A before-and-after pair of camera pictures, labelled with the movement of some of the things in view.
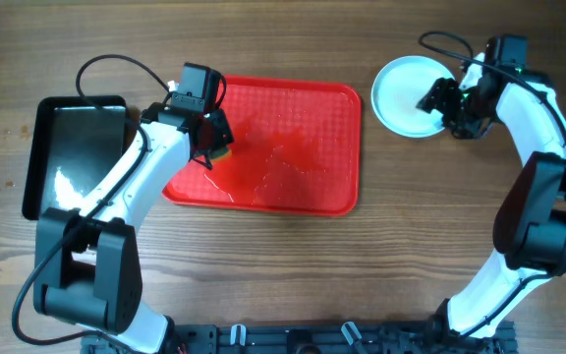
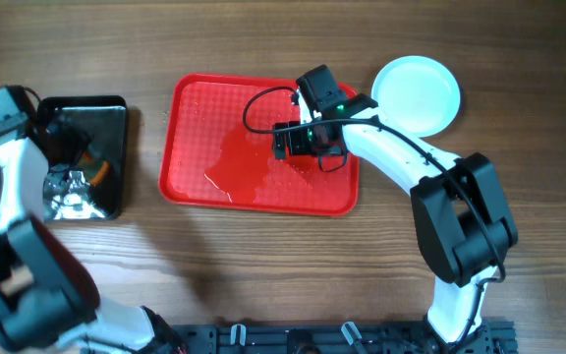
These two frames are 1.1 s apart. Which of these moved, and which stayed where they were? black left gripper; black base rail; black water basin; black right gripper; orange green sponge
Moved: orange green sponge; black right gripper; black left gripper
Stayed: black base rail; black water basin
